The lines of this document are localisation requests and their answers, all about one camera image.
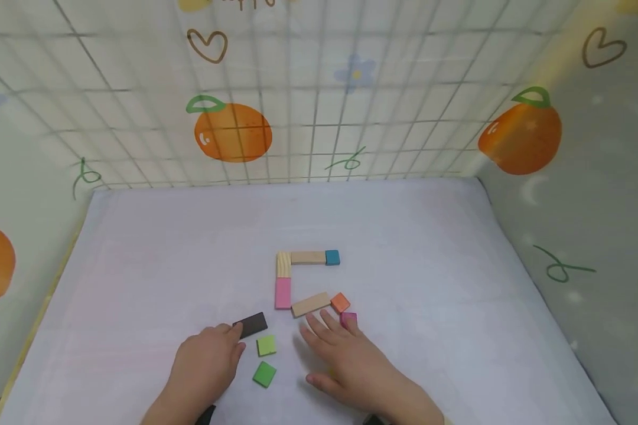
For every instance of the person's right hand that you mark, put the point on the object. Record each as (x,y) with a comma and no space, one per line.
(351,363)

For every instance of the person's left hand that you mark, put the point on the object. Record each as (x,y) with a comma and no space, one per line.
(204,363)

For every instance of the person's left index finger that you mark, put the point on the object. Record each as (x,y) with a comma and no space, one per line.
(228,330)

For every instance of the person's right ring finger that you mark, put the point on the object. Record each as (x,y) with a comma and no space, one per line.
(334,324)

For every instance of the person's right little finger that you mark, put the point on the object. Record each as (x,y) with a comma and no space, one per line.
(355,334)

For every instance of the person's right middle finger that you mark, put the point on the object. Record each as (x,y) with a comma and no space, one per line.
(318,330)

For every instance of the person's right index finger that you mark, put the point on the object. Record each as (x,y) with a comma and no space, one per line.
(310,345)

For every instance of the person's right thumb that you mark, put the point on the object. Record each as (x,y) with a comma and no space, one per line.
(320,381)

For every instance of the person's left thumb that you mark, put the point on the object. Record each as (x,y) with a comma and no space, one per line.
(238,354)

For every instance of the person's right forearm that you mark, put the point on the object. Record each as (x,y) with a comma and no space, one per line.
(409,410)

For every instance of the person's left forearm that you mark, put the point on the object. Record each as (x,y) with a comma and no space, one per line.
(173,410)

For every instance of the magenta wood block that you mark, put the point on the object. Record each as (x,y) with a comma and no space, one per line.
(350,318)

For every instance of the orange wood block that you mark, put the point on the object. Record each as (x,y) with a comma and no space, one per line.
(340,302)

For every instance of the dark brown wood block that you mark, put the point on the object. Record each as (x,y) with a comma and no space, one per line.
(252,324)

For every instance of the long natural wood block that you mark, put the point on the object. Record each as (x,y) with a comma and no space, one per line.
(308,257)
(311,304)

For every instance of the light green wood block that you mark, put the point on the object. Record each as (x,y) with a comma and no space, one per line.
(266,345)

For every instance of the pink wood block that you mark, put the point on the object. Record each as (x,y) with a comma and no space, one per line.
(283,293)

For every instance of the black wrist band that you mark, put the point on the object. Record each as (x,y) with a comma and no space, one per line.
(206,416)
(374,420)

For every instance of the blue wood block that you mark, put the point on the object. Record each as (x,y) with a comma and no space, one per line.
(332,257)

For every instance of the striped natural wood block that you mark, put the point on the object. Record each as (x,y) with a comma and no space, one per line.
(283,264)

